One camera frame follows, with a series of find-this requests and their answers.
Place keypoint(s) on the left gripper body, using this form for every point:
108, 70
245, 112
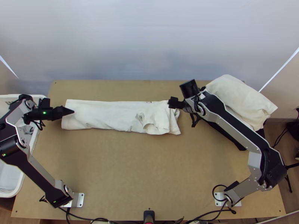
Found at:
43, 114

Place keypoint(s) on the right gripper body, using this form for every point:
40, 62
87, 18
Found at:
186, 107

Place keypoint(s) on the white printed t-shirt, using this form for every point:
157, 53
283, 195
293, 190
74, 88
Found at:
105, 114

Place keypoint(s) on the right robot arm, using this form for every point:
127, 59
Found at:
236, 123

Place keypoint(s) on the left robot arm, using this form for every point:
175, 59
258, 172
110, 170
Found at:
35, 169

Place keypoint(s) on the pile of folded clothes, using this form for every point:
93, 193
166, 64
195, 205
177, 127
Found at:
240, 98

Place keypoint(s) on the white laundry basket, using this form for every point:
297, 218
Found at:
9, 182

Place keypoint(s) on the black tripod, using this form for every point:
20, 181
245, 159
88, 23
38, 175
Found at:
289, 179

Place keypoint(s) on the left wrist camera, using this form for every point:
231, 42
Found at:
44, 103

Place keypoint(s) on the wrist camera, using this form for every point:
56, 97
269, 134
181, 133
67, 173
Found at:
173, 103
44, 103

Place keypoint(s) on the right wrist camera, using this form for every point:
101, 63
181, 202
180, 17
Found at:
173, 103

